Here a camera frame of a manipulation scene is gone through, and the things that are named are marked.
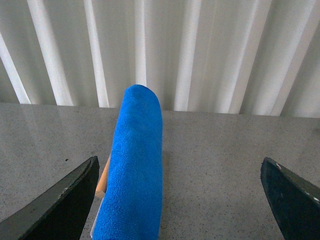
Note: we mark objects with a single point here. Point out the white pleated curtain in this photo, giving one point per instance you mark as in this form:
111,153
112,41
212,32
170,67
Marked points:
254,57

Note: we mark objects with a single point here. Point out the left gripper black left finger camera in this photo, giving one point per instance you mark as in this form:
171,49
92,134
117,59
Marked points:
60,213

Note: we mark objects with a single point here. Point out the blue microfiber cloth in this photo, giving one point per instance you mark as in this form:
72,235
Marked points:
132,206

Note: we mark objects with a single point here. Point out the white rack with wooden rods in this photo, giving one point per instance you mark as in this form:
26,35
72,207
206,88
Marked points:
101,190

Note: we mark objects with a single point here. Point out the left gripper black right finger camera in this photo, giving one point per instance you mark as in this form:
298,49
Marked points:
294,201

